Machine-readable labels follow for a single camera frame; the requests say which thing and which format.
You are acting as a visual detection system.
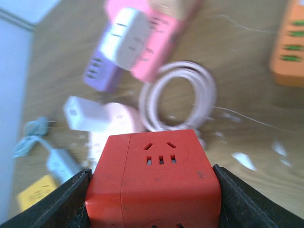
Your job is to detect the grey white charger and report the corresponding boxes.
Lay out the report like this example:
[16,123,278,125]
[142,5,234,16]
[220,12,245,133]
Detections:
[63,96,110,132]

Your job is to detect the pink triangular power strip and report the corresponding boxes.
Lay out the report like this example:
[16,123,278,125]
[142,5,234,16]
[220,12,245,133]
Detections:
[104,0,191,83]

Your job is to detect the white square plug adapter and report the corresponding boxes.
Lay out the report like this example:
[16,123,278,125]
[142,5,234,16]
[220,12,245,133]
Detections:
[99,7,151,70]

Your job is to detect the blue power strip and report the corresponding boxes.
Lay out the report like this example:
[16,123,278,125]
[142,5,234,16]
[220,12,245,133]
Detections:
[11,116,83,185]

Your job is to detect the red cube socket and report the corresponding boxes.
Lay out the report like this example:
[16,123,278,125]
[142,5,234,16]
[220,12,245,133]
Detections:
[85,130,221,228]

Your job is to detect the orange power strip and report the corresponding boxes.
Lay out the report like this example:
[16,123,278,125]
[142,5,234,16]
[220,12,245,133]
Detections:
[269,0,304,87]

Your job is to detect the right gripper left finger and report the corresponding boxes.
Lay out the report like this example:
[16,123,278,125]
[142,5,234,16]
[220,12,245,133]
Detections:
[1,169,92,228]

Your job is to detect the purple power strip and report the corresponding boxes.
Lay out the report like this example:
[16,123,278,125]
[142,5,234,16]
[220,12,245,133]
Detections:
[82,27,124,93]

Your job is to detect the pink coiled power cord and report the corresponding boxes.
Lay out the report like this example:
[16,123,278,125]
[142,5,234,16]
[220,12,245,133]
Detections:
[139,60,218,133]

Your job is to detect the yellow cube socket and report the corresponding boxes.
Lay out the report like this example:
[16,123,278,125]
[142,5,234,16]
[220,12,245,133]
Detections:
[17,174,57,212]

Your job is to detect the beige cube socket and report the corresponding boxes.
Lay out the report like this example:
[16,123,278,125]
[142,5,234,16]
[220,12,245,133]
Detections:
[148,0,204,21]

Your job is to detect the pink round power socket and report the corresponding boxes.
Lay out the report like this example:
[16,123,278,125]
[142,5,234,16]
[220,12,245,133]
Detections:
[87,103,145,170]

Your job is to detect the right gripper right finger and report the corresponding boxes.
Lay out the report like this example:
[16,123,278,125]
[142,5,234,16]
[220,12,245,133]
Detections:
[213,164,304,228]

